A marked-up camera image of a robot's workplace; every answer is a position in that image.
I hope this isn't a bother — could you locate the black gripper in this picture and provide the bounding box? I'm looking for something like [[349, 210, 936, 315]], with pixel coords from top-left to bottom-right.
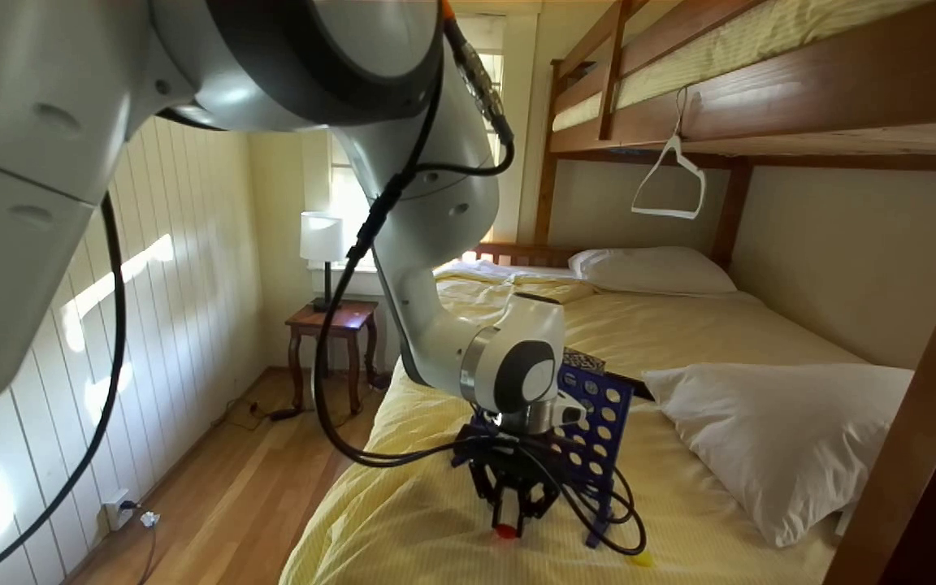
[[453, 412, 564, 535]]

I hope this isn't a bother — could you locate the orange game chip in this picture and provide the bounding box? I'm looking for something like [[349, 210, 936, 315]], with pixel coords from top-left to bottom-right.
[[494, 523, 520, 539]]

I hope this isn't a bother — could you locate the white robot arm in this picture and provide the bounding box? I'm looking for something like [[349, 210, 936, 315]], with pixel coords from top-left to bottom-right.
[[0, 0, 570, 496]]

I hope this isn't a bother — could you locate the blue connect four gameboard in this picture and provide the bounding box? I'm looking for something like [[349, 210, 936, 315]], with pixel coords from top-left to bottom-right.
[[553, 357, 635, 546]]

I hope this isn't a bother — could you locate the yellow game chip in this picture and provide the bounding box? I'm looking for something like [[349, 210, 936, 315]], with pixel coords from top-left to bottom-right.
[[630, 554, 652, 568]]

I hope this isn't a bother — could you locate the white pillow near gameboard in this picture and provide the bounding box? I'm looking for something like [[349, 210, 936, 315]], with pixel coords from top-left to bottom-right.
[[644, 363, 913, 546]]

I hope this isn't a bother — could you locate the yellow striped bed sheet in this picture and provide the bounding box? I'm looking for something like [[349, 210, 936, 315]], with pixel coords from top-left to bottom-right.
[[276, 257, 870, 585]]

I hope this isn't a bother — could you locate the small wooden nightstand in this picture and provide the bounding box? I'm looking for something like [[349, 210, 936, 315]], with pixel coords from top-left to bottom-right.
[[287, 303, 377, 412]]

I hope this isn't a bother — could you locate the white table lamp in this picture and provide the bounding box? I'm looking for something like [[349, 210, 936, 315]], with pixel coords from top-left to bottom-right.
[[298, 213, 343, 311]]

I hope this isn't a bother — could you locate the white plastic clothes hanger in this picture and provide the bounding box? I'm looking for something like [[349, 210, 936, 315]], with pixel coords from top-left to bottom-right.
[[630, 94, 709, 220]]

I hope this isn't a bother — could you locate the upper bunk mattress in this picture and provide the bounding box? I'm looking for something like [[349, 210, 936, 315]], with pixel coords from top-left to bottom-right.
[[550, 0, 936, 137]]

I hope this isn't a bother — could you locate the white pillow near wall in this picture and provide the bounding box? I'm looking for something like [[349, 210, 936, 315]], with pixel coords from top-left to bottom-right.
[[570, 246, 735, 296]]

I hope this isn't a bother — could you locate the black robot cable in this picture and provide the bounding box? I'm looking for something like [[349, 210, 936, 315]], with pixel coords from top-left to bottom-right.
[[0, 21, 649, 585]]

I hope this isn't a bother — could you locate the wooden bunk bed frame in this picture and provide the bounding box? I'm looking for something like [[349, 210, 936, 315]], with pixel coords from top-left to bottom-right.
[[473, 0, 936, 585]]

